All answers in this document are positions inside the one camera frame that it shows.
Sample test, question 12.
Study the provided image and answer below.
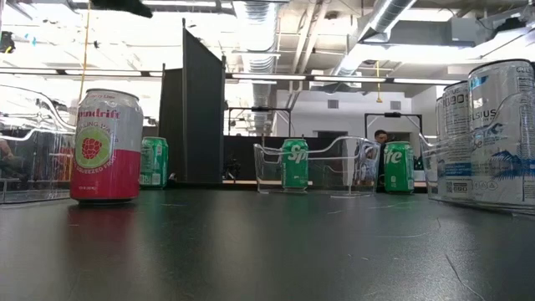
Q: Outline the clear plastic bin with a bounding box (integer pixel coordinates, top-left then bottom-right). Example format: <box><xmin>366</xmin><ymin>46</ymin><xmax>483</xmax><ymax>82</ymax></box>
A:
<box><xmin>252</xmin><ymin>135</ymin><xmax>382</xmax><ymax>197</ymax></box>
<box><xmin>419</xmin><ymin>89</ymin><xmax>535</xmax><ymax>217</ymax></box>
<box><xmin>0</xmin><ymin>84</ymin><xmax>77</xmax><ymax>205</ymax></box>

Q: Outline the black metal frame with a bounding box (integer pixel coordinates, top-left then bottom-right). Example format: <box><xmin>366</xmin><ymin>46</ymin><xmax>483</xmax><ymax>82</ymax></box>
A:
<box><xmin>364</xmin><ymin>111</ymin><xmax>423</xmax><ymax>143</ymax></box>

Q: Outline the yellow pendant cord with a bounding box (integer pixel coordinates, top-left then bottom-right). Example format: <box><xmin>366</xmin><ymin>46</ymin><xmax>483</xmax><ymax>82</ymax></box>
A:
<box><xmin>374</xmin><ymin>60</ymin><xmax>384</xmax><ymax>104</ymax></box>

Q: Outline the black hanging device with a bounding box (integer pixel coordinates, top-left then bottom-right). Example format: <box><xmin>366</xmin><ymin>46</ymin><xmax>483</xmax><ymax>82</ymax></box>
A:
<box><xmin>0</xmin><ymin>30</ymin><xmax>17</xmax><ymax>54</ymax></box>

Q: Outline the person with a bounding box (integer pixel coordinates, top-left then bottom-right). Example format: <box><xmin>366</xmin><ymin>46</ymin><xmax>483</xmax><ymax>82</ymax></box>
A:
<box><xmin>359</xmin><ymin>129</ymin><xmax>390</xmax><ymax>185</ymax></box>

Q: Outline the yellow cable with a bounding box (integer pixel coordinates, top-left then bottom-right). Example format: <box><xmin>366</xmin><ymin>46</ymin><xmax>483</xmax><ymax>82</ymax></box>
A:
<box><xmin>77</xmin><ymin>0</ymin><xmax>92</xmax><ymax>104</ymax></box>

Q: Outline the red white Spindrift can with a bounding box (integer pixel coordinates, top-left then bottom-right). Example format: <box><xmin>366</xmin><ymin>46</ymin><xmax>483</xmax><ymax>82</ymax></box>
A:
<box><xmin>69</xmin><ymin>88</ymin><xmax>145</xmax><ymax>206</ymax></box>

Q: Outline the silver ventilation duct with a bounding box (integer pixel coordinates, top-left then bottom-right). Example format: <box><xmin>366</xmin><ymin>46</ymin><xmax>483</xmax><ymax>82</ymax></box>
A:
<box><xmin>232</xmin><ymin>0</ymin><xmax>282</xmax><ymax>135</ymax></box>
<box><xmin>332</xmin><ymin>0</ymin><xmax>419</xmax><ymax>79</ymax></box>

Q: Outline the ceiling light strip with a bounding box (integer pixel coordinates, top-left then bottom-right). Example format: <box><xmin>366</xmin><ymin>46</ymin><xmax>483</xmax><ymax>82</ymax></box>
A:
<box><xmin>391</xmin><ymin>77</ymin><xmax>461</xmax><ymax>85</ymax></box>
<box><xmin>0</xmin><ymin>68</ymin><xmax>164</xmax><ymax>78</ymax></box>
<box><xmin>225</xmin><ymin>73</ymin><xmax>308</xmax><ymax>82</ymax></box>
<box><xmin>312</xmin><ymin>75</ymin><xmax>388</xmax><ymax>84</ymax></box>

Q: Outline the green Sprite can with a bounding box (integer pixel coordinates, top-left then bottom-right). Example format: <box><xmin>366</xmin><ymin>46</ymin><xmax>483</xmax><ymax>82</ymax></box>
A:
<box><xmin>280</xmin><ymin>138</ymin><xmax>310</xmax><ymax>192</ymax></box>
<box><xmin>139</xmin><ymin>135</ymin><xmax>170</xmax><ymax>188</ymax></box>
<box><xmin>383</xmin><ymin>140</ymin><xmax>415</xmax><ymax>195</ymax></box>

